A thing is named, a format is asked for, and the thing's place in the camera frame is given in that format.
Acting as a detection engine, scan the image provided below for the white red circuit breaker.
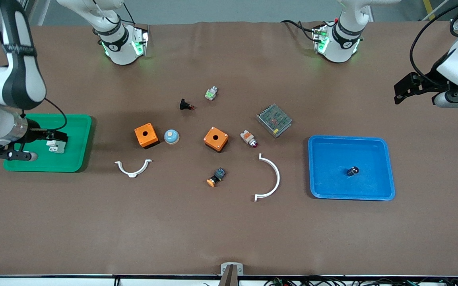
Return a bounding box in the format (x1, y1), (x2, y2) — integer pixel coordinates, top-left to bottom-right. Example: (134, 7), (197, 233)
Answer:
(47, 139), (66, 155)

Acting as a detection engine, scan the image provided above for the green plastic tray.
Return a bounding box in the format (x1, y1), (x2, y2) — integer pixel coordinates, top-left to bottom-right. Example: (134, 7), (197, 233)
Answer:
(3, 114), (93, 173)

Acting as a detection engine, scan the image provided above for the orange push button box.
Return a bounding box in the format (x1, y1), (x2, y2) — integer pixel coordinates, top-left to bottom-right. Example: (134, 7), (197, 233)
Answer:
(204, 127), (229, 153)
(134, 123), (160, 149)

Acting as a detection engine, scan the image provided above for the blue plastic tray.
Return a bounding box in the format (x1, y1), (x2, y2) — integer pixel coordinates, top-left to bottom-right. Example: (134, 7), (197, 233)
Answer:
(308, 135), (396, 201)

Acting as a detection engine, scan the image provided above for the metal mesh power supply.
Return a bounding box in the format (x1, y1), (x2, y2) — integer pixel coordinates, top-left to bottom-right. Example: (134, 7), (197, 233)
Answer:
(256, 104), (293, 138)

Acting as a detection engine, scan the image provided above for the orange mushroom push button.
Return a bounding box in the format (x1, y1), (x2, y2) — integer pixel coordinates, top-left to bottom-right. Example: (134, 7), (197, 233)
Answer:
(206, 167), (226, 187)

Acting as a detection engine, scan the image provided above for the brown table mat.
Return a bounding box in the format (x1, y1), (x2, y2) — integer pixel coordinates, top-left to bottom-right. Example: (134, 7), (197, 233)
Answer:
(0, 21), (458, 277)

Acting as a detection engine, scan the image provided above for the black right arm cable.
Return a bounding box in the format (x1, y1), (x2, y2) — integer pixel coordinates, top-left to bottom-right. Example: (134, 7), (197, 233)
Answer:
(20, 97), (68, 153)

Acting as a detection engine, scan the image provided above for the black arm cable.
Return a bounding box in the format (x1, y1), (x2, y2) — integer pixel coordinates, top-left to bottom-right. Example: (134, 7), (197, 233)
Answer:
(409, 0), (458, 86)
(20, 97), (68, 153)

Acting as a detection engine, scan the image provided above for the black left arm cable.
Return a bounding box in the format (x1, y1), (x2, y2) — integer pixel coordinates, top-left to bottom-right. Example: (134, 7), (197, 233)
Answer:
(409, 0), (458, 86)

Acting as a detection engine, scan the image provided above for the small white curved bracket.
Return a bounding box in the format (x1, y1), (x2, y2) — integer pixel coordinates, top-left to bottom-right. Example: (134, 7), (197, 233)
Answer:
(114, 159), (153, 178)

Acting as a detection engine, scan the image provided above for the black base power cable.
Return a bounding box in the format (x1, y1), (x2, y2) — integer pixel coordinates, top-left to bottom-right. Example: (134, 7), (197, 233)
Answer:
(280, 19), (318, 42)

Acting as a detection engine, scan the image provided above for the large white curved bracket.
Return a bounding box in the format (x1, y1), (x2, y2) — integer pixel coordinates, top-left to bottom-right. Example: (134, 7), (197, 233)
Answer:
(254, 153), (281, 203)

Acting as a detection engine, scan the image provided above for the red indicator light switch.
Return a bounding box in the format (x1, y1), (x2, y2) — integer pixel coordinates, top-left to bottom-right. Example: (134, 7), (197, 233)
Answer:
(240, 129), (259, 149)

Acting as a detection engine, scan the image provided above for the bundle of black cables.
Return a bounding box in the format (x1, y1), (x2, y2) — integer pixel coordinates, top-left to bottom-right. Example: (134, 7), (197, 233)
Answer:
(263, 276), (458, 286)

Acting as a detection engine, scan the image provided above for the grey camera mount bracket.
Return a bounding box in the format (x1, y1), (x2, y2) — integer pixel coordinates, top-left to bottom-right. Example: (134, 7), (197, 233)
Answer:
(218, 262), (245, 286)

